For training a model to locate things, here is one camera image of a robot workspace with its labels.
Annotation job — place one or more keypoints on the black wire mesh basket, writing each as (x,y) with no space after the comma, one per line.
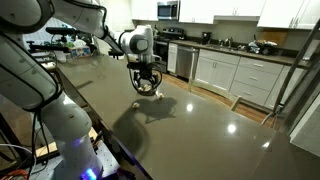
(153,82)

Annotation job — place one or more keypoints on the white upper kitchen cabinets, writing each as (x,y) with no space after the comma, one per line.
(285,14)

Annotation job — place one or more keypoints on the tissue box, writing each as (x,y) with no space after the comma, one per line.
(80,52)

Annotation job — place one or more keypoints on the stainless dishwasher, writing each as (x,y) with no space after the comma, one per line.
(185,62)

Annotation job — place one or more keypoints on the white lower kitchen cabinets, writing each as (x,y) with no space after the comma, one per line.
(256,81)

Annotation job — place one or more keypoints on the kitchen faucet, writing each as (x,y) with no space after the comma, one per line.
(226,43)

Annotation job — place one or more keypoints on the white kitchen cabinets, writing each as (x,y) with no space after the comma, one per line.
(285,14)
(256,81)

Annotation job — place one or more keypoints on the wooden chair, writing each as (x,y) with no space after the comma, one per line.
(215,71)

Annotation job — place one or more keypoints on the coffee maker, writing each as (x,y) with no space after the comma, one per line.
(206,38)

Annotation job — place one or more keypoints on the wooden cutting board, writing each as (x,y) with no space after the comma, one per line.
(277,37)

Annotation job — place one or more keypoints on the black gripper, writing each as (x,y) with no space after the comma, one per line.
(145,71)

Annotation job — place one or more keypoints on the black stove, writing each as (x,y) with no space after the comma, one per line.
(161,43)

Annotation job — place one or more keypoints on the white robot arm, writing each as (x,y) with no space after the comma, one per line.
(30,86)

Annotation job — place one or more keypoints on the microwave oven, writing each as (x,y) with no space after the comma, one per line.
(168,10)

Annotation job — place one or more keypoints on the burger candy pack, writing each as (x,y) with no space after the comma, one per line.
(135,105)

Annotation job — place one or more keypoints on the dish clutter on counter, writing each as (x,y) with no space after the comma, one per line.
(261,47)

